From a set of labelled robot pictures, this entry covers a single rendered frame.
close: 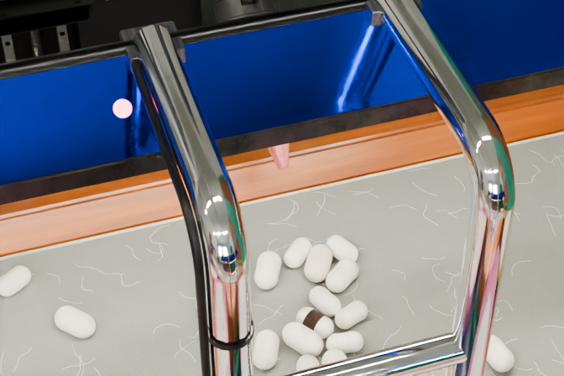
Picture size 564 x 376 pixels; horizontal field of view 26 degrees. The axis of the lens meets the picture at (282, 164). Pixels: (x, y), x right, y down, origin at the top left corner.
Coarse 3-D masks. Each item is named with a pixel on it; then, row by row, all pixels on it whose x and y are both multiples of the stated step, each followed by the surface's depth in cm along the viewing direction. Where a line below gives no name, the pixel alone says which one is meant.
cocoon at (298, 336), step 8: (288, 328) 101; (296, 328) 101; (304, 328) 101; (288, 336) 101; (296, 336) 101; (304, 336) 100; (312, 336) 100; (320, 336) 101; (288, 344) 101; (296, 344) 101; (304, 344) 100; (312, 344) 100; (320, 344) 100; (304, 352) 100; (312, 352) 100; (320, 352) 101
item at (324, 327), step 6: (300, 312) 103; (306, 312) 102; (300, 318) 102; (324, 318) 102; (318, 324) 102; (324, 324) 102; (330, 324) 102; (318, 330) 102; (324, 330) 102; (330, 330) 102; (324, 336) 102
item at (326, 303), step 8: (320, 288) 105; (312, 296) 104; (320, 296) 104; (328, 296) 104; (312, 304) 105; (320, 304) 104; (328, 304) 103; (336, 304) 104; (328, 312) 103; (336, 312) 104
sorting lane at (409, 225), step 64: (320, 192) 116; (384, 192) 116; (448, 192) 116; (64, 256) 110; (128, 256) 110; (256, 256) 110; (384, 256) 110; (448, 256) 110; (512, 256) 110; (0, 320) 104; (128, 320) 104; (192, 320) 104; (256, 320) 104; (384, 320) 104; (448, 320) 104; (512, 320) 104
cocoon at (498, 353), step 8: (496, 344) 100; (488, 352) 100; (496, 352) 99; (504, 352) 99; (488, 360) 100; (496, 360) 99; (504, 360) 99; (512, 360) 99; (496, 368) 99; (504, 368) 99
